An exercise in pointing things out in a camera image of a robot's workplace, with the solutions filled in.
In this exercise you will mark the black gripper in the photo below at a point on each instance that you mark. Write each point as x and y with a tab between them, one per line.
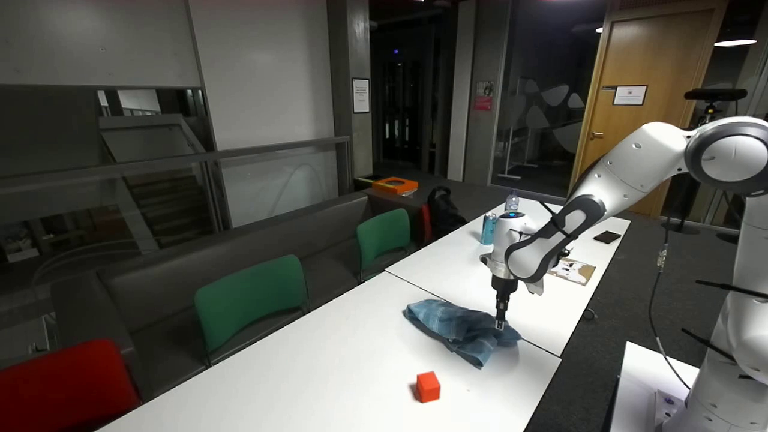
501	290

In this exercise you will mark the blue checked cloth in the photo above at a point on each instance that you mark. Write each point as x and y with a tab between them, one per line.
457	328

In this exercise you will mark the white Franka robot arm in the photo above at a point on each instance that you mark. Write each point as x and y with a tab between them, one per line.
631	172

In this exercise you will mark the paper notebook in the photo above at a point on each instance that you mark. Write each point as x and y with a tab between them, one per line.
577	273

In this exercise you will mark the orange cube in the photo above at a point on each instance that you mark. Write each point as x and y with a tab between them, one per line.
427	387

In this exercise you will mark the clear water bottle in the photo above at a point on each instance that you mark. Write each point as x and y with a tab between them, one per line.
511	205

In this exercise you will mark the black backpack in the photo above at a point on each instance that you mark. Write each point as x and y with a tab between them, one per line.
439	213

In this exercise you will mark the black phone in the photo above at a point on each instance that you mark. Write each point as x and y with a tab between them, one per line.
606	237

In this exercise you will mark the green chair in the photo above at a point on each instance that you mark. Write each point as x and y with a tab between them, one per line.
385	237
252	302

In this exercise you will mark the orange box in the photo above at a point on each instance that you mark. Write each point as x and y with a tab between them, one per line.
393	187

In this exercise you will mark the grey couch bench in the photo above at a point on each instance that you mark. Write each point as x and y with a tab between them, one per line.
303	237

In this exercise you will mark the white door sign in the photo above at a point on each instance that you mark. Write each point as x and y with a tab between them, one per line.
629	94

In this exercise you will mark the wooden door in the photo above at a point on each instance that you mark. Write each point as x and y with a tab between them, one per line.
663	56

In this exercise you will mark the grey metal railing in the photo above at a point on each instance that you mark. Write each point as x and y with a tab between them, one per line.
158	165

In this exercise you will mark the red chair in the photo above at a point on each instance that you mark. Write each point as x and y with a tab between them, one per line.
62	387

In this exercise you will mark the red wall sign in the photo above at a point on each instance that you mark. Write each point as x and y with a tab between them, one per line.
483	104

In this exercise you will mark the white wall notice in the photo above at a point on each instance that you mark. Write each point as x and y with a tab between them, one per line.
361	94

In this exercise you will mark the black camera on stand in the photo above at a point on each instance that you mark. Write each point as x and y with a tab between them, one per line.
714	94

